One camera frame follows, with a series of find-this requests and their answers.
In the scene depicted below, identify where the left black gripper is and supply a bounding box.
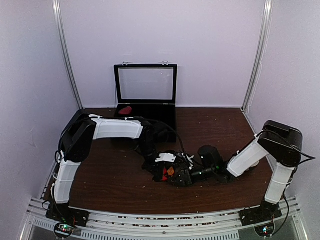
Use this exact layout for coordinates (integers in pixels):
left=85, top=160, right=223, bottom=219
left=136, top=139, right=164, bottom=180

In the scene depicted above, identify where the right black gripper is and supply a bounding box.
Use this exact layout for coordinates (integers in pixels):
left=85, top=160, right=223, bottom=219
left=168, top=166, right=216, bottom=189

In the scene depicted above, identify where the black red orange argyle sock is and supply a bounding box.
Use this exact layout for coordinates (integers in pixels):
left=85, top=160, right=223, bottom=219
left=153, top=166, right=175, bottom=182

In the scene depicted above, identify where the maroon purple striped sock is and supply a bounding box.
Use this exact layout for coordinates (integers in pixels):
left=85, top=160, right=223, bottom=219
left=118, top=106, right=133, bottom=116

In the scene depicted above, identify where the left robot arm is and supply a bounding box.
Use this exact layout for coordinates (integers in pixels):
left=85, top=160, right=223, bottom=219
left=50, top=112, right=187, bottom=222

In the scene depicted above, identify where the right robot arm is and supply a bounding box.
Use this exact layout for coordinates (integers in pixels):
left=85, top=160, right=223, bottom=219
left=168, top=120, right=315, bottom=221

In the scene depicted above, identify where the white and navy bowl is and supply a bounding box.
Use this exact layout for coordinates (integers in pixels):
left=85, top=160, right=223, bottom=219
left=245, top=161, right=260, bottom=172

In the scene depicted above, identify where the black display box with lid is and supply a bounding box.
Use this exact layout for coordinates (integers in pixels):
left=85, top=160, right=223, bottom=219
left=113, top=63, right=178, bottom=130

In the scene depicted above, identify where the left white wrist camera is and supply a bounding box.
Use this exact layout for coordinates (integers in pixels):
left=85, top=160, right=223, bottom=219
left=155, top=153, right=176, bottom=163

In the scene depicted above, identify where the front aluminium rail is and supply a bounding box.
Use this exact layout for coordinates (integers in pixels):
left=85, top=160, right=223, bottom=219
left=23, top=197, right=301, bottom=240

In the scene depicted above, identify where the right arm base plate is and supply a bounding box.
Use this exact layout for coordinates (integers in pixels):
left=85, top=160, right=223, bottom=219
left=238, top=206, right=282, bottom=226

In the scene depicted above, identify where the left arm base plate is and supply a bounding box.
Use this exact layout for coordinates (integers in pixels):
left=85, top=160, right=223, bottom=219
left=45, top=208, right=90, bottom=227

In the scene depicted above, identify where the right aluminium frame post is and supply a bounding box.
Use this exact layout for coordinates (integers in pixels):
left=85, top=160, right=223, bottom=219
left=241, top=0, right=274, bottom=114

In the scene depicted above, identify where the aluminium frame post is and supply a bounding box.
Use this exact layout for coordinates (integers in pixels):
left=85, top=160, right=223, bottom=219
left=52, top=0, right=84, bottom=110
left=241, top=0, right=274, bottom=114

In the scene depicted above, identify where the left aluminium frame post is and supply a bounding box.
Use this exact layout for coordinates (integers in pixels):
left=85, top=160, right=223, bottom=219
left=52, top=0, right=84, bottom=110

